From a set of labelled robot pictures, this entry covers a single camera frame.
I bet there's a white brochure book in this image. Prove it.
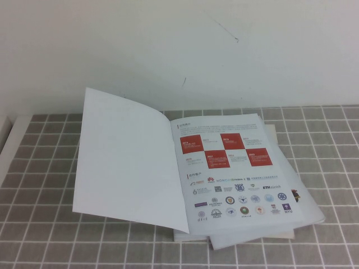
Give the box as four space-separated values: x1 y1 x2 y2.
71 87 326 251

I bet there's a white side board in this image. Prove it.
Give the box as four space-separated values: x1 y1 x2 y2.
0 114 13 157

